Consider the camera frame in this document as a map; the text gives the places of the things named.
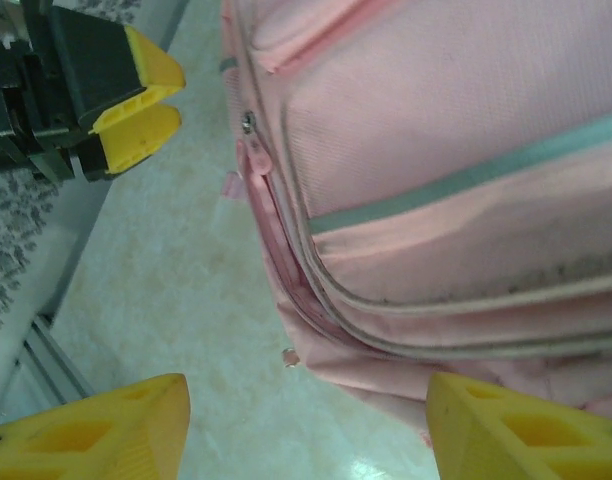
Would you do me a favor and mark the aluminium side rail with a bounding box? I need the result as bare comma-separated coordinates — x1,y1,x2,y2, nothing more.
13,0,207,414

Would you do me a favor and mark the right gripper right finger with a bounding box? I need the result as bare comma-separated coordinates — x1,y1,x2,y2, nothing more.
425,370,612,480

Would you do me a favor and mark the pink school backpack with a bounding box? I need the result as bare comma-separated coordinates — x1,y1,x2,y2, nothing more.
218,0,612,451

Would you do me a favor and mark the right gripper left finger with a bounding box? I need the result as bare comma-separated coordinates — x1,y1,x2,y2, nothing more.
0,372,192,480

